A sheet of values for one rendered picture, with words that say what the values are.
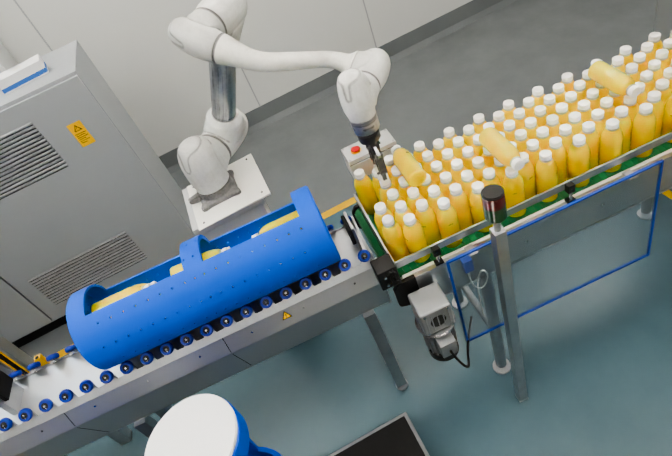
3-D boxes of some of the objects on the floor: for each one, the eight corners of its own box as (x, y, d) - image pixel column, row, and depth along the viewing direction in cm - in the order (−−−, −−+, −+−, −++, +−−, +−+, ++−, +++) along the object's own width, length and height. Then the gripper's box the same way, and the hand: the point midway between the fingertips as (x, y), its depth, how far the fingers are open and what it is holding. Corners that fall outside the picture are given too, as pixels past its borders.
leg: (206, 472, 244) (132, 415, 203) (217, 466, 244) (146, 409, 203) (207, 484, 240) (132, 429, 199) (219, 479, 240) (146, 422, 199)
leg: (394, 382, 247) (358, 308, 206) (405, 377, 248) (371, 302, 206) (398, 392, 243) (363, 319, 202) (410, 387, 243) (376, 313, 202)
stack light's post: (515, 394, 226) (488, 228, 154) (523, 390, 226) (500, 222, 154) (520, 402, 223) (495, 236, 151) (528, 398, 223) (507, 230, 151)
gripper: (348, 122, 175) (367, 173, 190) (364, 147, 162) (383, 199, 178) (369, 113, 175) (385, 165, 190) (386, 137, 162) (402, 190, 178)
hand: (382, 175), depth 182 cm, fingers closed on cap, 4 cm apart
